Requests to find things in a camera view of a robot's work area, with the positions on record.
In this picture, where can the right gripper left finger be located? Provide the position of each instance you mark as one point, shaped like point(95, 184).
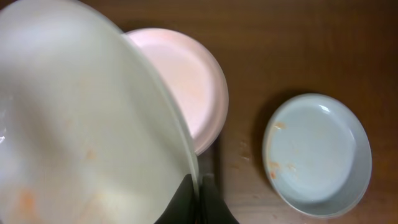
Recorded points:
point(181, 209)

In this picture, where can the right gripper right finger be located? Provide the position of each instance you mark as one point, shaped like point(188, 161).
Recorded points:
point(213, 208)

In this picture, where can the white plate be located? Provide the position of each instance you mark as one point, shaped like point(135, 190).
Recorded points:
point(89, 131)
point(193, 76)

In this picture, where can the pale blue round plate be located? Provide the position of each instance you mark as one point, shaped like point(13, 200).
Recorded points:
point(317, 156)

